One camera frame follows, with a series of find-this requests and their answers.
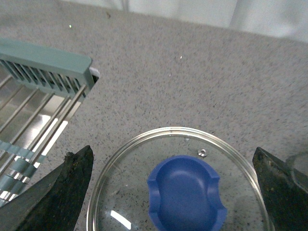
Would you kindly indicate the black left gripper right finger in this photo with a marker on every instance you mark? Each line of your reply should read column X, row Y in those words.
column 284, row 189

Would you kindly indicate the glass lid blue knob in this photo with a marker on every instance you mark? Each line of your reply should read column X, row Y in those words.
column 177, row 179

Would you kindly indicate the metal dish rack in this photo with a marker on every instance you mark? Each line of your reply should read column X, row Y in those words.
column 40, row 90

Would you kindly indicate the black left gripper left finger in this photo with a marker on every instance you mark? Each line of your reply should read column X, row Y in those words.
column 54, row 202

